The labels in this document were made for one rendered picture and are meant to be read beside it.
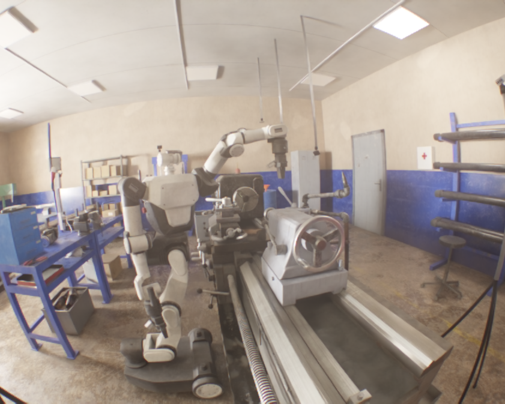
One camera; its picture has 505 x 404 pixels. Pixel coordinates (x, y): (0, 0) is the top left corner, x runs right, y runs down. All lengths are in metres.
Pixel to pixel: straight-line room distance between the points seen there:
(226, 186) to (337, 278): 1.77
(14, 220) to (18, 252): 0.24
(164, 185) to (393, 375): 1.20
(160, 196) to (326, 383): 0.97
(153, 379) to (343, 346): 1.16
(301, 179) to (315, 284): 4.91
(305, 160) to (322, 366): 5.39
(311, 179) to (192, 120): 3.39
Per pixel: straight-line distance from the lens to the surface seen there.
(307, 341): 0.79
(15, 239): 2.01
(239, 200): 2.30
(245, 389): 1.19
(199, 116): 5.95
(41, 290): 1.97
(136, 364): 1.73
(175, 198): 1.11
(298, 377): 0.68
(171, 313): 1.35
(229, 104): 6.07
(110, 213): 3.59
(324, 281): 0.98
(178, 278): 1.26
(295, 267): 0.94
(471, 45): 4.00
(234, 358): 1.33
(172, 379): 1.59
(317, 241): 0.86
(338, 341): 0.96
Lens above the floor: 1.37
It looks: 8 degrees down
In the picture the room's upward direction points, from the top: 3 degrees counter-clockwise
